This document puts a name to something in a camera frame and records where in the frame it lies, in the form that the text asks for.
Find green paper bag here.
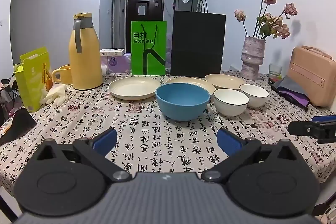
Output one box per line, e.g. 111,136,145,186
131,21,167,76

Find black paper bag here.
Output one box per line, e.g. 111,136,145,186
171,0,227,78

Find purple jacket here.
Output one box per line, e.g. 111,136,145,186
166,38,173,70

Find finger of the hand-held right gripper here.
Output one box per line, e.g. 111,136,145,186
287,121,336,144
312,115,336,123

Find yellow thermos jug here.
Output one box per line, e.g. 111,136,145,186
69,13,103,90

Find red box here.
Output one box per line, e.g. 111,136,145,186
268,76,285,86

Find white bowl black rim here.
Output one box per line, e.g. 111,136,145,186
213,89,249,117
239,84,269,108

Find yellow mug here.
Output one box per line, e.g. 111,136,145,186
52,64,72,85

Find cream round plate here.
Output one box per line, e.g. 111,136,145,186
164,77,217,98
205,74,247,90
108,76,161,101

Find calligraphy print tablecloth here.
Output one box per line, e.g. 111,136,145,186
0,70,336,197

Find blue bowl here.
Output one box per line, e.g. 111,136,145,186
155,83,210,121

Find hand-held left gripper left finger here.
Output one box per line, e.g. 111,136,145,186
33,127,133,184

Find folding chair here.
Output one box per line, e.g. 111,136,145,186
0,77,20,114

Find white rubber gloves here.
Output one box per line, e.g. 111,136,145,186
39,84,69,106

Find purple tissue pack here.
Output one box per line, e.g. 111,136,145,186
101,52,133,73

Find yellow-green snack box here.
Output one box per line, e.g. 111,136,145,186
14,47,54,113

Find grey refrigerator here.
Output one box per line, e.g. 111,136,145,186
174,0,204,13

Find grey purple pouch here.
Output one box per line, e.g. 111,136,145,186
270,76,311,112

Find pink hard case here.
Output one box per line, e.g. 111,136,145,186
287,46,336,107

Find small white box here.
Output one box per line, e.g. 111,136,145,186
100,48,126,56

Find grey interior door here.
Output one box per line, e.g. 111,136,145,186
112,0,122,48

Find clear glass cup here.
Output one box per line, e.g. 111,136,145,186
268,63,282,77

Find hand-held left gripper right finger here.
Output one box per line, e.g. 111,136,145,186
201,127,301,184

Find dark entrance door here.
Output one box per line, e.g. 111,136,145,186
125,0,164,52

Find pink ceramic vase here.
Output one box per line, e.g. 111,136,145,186
241,35,266,81

